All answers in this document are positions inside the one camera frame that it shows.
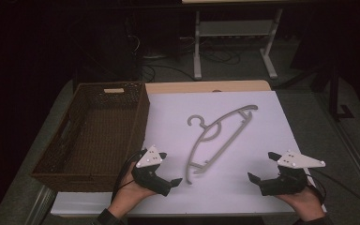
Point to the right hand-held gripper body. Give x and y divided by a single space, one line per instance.
289 182

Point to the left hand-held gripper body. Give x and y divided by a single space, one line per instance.
151 178

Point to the grey plastic clothes hanger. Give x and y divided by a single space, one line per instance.
197 143

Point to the brown wicker basket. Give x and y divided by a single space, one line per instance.
100 140

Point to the person's right hand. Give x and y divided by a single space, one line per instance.
306 203

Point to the person's left hand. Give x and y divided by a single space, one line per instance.
128 197

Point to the white board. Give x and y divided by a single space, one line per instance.
262 134

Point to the wooden table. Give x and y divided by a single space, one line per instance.
206 86

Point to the black metal stand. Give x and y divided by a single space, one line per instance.
333 93

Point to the aluminium rail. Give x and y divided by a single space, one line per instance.
39 206
356 156

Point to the white metal desk frame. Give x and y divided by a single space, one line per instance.
234 28

